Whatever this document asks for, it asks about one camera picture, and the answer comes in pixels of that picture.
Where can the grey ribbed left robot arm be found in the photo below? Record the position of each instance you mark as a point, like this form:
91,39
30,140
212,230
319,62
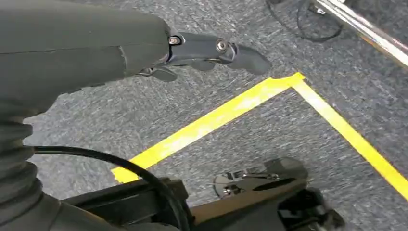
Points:
19,178

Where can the black robot foot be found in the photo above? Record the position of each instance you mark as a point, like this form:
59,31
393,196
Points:
261,197

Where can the yellow floor tape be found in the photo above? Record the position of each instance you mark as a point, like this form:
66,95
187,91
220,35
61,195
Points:
223,114

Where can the chrome stanchion post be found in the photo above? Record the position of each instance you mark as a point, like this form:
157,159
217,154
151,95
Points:
369,30

